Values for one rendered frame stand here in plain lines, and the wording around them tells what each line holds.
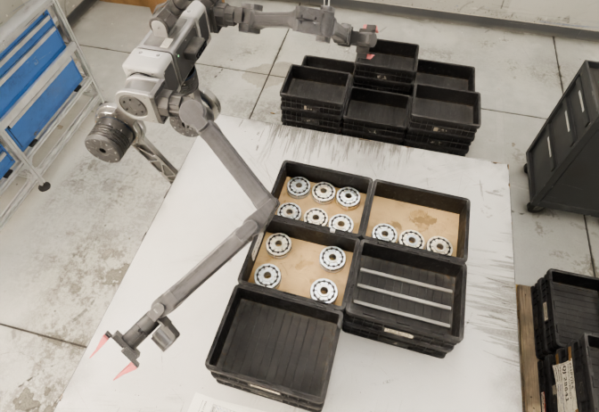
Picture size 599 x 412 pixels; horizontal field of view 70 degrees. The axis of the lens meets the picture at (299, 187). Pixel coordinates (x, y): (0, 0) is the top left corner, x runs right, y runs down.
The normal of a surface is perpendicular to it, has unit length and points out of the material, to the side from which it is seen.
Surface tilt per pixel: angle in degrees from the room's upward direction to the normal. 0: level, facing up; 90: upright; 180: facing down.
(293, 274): 0
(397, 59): 0
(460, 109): 0
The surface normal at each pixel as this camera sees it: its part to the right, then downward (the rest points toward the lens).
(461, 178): 0.00, -0.59
